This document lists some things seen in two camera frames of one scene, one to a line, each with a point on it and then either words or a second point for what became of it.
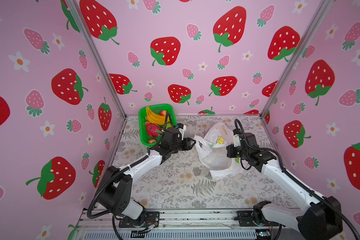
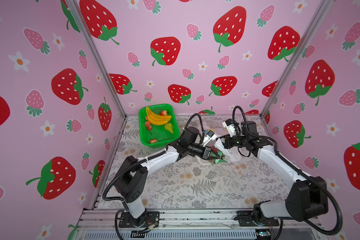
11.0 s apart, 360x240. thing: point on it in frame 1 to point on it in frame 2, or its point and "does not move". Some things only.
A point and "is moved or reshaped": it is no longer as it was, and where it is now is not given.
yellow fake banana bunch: (156, 118) does not move
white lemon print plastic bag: (211, 147) is moved or reshaped
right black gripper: (232, 150) to (225, 143)
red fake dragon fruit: (153, 130) to (218, 160)
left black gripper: (181, 143) to (208, 152)
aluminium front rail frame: (100, 224) does not move
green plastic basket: (155, 109) does not move
